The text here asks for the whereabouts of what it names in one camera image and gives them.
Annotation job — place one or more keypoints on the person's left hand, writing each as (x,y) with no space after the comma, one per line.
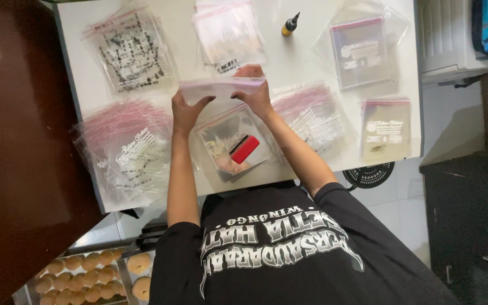
(184,118)

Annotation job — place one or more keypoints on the person's right hand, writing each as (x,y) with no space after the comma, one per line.
(259,101)

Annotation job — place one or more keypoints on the clear pink-strip plastic bag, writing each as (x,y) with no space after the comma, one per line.
(218,88)

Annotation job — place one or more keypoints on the clear bag with small items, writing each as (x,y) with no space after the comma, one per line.
(218,144)

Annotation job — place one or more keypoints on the red and black scraper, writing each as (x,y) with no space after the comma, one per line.
(245,149)

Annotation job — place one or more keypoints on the fanned pile of white-print bags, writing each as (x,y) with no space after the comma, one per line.
(311,116)

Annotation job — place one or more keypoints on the large heap of white-print bags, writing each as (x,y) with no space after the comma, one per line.
(125,156)

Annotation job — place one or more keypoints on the pile of pink-tinted plastic bags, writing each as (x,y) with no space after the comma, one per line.
(227,36)

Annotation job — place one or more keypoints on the yellow bottle with black nozzle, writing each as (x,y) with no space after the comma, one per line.
(289,26)

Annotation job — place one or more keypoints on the pile of black-print plastic bags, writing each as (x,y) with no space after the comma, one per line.
(131,51)

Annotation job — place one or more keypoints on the white-print bags in clear wrapper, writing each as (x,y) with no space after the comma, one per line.
(360,53)

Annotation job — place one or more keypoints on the small stack of white-print bags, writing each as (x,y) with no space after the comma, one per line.
(386,131)

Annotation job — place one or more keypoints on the black perforated stool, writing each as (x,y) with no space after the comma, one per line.
(369,175)

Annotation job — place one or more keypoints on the large round bun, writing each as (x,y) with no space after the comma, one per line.
(139,263)
(142,288)

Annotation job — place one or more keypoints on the person's black printed t-shirt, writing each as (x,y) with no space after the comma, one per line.
(290,254)

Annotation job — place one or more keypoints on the dark brown cabinet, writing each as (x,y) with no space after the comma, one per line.
(23,148)

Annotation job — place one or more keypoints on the metal baking tray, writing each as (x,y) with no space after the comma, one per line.
(125,279)
(26,294)

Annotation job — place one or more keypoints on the batch of small round buns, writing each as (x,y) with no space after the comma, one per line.
(78,277)

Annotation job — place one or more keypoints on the white appliance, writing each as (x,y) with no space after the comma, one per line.
(443,38)

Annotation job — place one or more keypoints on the black cabinet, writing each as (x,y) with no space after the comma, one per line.
(472,203)

